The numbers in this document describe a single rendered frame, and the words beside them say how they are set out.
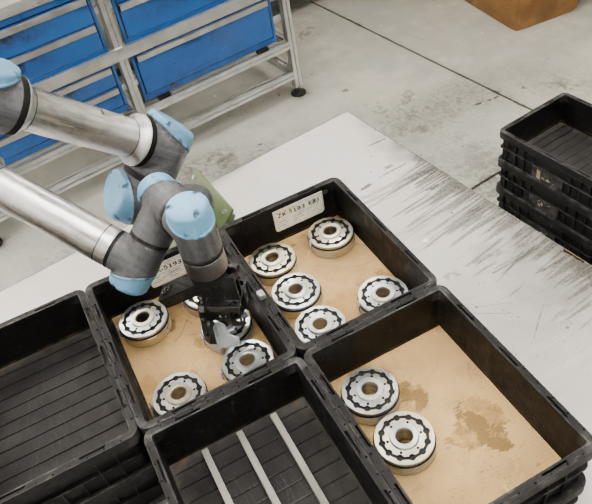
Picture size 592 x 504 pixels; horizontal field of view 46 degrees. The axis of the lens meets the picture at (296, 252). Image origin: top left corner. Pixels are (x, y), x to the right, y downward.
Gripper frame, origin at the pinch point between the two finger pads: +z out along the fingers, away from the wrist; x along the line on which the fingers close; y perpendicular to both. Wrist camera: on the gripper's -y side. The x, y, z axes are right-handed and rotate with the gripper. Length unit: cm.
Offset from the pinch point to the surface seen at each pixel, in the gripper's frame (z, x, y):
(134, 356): 2.0, -4.1, -18.0
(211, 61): 48, 197, -68
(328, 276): 2.1, 19.5, 18.4
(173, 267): -4.1, 15.1, -13.9
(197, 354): 2.0, -2.8, -4.9
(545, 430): 0, -16, 60
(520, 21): 80, 282, 76
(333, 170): 15, 72, 11
